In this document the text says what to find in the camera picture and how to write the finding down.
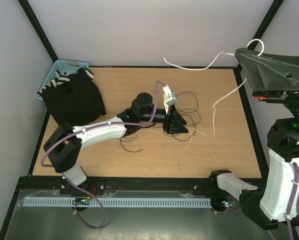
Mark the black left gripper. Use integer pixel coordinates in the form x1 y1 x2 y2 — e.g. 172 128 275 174
140 105 189 135

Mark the white wire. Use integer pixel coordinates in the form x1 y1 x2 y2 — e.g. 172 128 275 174
163 38 265 138

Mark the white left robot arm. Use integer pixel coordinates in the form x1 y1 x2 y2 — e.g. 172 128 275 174
43 92 188 194

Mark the black striped cloth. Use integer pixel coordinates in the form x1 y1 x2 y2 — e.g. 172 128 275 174
37 68 106 126

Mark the blue plastic basket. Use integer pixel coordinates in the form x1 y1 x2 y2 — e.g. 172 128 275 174
41 59 89 89

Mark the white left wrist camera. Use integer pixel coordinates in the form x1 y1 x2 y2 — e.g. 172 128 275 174
162 84 179 114

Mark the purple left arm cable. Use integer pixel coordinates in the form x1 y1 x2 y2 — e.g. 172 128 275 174
40 80 170 230

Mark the black frame post right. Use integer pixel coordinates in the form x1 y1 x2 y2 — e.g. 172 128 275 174
252 0 284 39

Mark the black frame post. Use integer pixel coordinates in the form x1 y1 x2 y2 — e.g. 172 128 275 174
252 0 284 39
18 0 59 62

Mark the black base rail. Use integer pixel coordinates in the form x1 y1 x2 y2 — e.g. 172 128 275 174
16 176 240 200

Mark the black frame post left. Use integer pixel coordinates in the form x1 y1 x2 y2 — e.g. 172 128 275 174
18 0 59 62

